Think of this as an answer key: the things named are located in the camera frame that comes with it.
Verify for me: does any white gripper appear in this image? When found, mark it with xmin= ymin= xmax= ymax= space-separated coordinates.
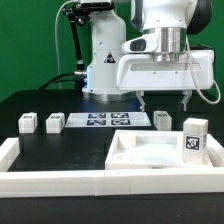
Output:
xmin=117 ymin=33 xmax=214 ymax=112

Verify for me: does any white square table top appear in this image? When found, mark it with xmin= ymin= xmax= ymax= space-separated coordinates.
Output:
xmin=105 ymin=130 xmax=213 ymax=170

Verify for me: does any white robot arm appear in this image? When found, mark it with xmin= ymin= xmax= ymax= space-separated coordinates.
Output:
xmin=80 ymin=0 xmax=214 ymax=101

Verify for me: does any white AprilTag base sheet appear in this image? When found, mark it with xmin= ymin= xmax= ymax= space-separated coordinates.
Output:
xmin=66 ymin=112 xmax=151 ymax=128

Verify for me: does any white U-shaped obstacle fence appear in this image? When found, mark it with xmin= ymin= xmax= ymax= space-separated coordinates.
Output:
xmin=0 ymin=137 xmax=224 ymax=198

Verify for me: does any black cable bundle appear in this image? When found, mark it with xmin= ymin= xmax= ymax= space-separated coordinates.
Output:
xmin=39 ymin=71 xmax=88 ymax=92

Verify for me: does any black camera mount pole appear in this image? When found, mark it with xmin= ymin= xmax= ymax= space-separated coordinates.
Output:
xmin=62 ymin=6 xmax=87 ymax=78

